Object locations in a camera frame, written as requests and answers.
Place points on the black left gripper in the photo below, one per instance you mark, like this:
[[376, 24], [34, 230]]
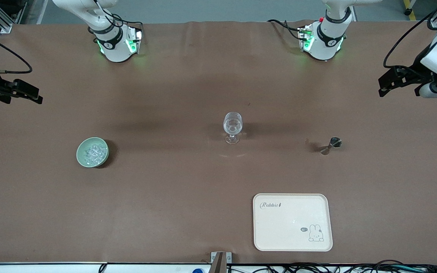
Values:
[[415, 74]]

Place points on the steel cocktail jigger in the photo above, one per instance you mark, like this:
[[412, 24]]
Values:
[[335, 142]]

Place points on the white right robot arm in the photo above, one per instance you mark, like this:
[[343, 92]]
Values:
[[114, 49]]

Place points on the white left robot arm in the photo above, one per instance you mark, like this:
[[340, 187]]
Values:
[[326, 45]]

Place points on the pile of clear ice cubes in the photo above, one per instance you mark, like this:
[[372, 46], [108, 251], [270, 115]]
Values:
[[95, 153]]

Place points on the clear wine glass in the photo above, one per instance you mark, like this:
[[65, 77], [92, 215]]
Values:
[[232, 125]]

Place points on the black caster wheel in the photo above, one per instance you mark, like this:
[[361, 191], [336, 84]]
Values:
[[408, 11]]

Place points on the green ceramic bowl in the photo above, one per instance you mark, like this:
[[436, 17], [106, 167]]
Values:
[[82, 151]]

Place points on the brown table cover sheet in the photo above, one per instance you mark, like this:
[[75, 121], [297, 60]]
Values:
[[165, 94]]

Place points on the cream tray with rabbit print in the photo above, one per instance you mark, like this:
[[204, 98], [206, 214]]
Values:
[[290, 223]]

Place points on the blue cap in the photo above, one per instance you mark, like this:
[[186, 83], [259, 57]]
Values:
[[198, 270]]

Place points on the white table edge rail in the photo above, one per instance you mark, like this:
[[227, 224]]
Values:
[[51, 268]]

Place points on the grey metal mount bracket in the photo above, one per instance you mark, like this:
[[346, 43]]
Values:
[[229, 258]]

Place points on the dark camera mount pole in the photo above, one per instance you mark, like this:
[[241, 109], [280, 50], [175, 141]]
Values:
[[219, 265]]

